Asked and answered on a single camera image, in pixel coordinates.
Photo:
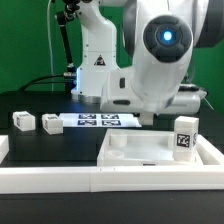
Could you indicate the white sheet with AprilTags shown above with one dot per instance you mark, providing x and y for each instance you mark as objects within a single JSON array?
[{"x": 99, "y": 120}]

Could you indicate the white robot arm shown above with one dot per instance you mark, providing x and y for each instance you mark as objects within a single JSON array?
[{"x": 159, "y": 36}]

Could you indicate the white U-shaped fence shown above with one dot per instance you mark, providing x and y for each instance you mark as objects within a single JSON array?
[{"x": 208, "y": 175}]

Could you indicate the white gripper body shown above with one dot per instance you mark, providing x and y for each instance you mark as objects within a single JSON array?
[{"x": 119, "y": 96}]

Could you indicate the white square tabletop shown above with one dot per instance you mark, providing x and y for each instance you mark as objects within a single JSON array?
[{"x": 125, "y": 147}]

